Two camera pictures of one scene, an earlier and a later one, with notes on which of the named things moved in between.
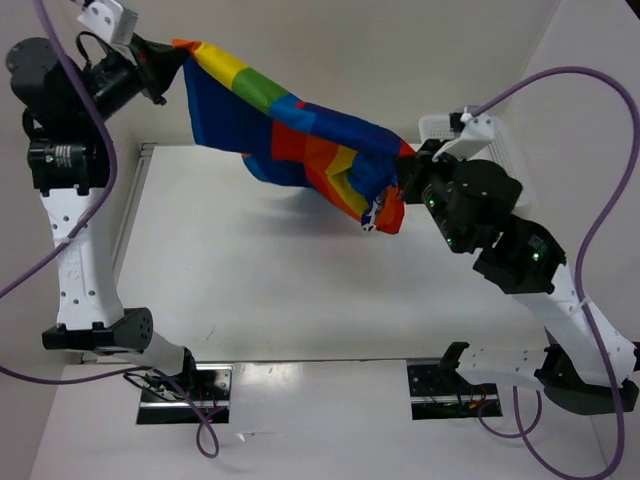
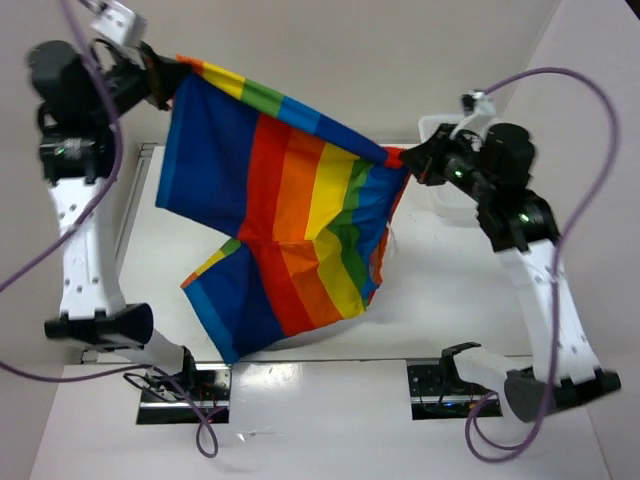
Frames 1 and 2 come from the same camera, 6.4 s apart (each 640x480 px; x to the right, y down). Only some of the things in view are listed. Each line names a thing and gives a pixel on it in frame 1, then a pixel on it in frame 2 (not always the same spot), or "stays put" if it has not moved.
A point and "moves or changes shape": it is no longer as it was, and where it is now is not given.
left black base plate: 199,396 stays put
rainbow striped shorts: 291,141 moves or changes shape
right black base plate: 438,392 stays put
